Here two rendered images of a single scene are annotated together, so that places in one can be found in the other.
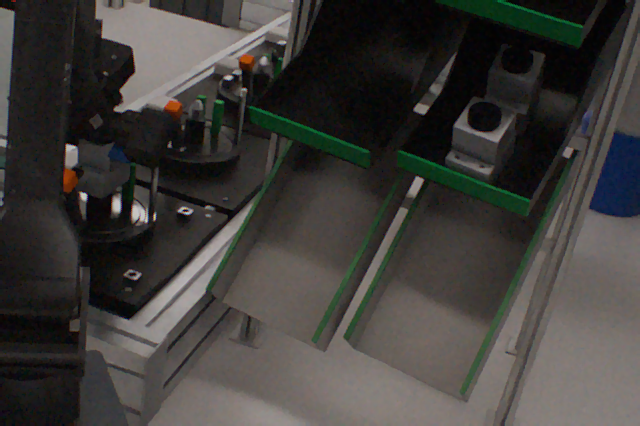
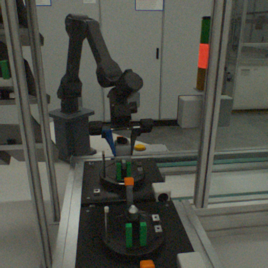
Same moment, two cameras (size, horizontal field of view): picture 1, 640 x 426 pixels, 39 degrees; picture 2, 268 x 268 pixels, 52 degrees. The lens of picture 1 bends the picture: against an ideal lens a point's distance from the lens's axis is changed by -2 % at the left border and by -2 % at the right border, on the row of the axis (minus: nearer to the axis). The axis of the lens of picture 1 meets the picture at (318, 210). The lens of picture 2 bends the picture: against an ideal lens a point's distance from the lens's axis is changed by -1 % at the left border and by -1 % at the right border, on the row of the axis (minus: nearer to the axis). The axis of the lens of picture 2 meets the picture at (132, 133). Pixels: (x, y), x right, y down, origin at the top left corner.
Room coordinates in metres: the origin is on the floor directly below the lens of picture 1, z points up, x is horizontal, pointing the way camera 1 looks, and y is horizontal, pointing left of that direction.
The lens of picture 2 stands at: (1.62, 0.02, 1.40)
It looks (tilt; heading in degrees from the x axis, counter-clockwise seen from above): 22 degrees down; 158
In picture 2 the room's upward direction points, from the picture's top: straight up
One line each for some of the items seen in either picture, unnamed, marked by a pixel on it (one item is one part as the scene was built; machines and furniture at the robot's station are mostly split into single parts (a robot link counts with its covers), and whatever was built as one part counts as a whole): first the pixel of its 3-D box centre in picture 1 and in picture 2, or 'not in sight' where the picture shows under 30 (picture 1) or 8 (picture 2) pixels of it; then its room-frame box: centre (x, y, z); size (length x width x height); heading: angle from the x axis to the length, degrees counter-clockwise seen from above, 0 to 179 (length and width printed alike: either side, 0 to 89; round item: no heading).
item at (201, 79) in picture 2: not in sight; (208, 78); (1.10, 0.41, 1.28); 0.05 x 0.05 x 0.05
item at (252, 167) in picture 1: (195, 125); (133, 221); (1.18, 0.19, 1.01); 0.24 x 0.24 x 0.13; 76
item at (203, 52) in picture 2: not in sight; (210, 55); (1.10, 0.41, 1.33); 0.05 x 0.05 x 0.05
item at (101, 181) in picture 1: (106, 154); (122, 151); (0.95, 0.26, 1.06); 0.08 x 0.04 x 0.07; 166
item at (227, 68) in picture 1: (261, 78); not in sight; (1.42, 0.13, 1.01); 0.24 x 0.24 x 0.13; 76
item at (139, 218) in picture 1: (98, 217); (122, 174); (0.94, 0.26, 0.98); 0.14 x 0.14 x 0.02
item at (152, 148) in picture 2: not in sight; (139, 155); (0.75, 0.39, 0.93); 0.21 x 0.07 x 0.06; 76
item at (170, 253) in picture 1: (97, 231); (122, 179); (0.94, 0.26, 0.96); 0.24 x 0.24 x 0.02; 76
